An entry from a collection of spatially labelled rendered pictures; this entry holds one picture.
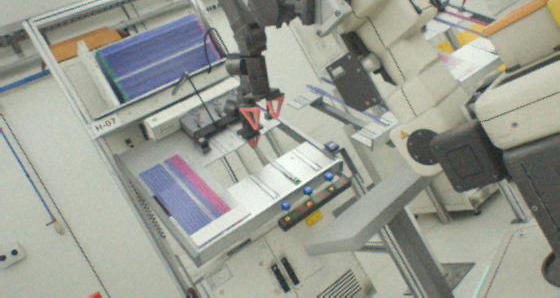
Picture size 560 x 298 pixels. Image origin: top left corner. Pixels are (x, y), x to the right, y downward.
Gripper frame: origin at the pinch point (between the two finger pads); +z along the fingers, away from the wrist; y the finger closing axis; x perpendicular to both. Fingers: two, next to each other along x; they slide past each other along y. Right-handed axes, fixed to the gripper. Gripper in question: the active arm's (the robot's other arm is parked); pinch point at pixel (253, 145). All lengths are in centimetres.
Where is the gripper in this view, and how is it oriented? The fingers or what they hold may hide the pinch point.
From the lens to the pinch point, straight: 197.1
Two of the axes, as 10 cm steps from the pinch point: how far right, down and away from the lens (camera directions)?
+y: -7.7, 4.7, -4.3
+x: 6.2, 3.9, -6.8
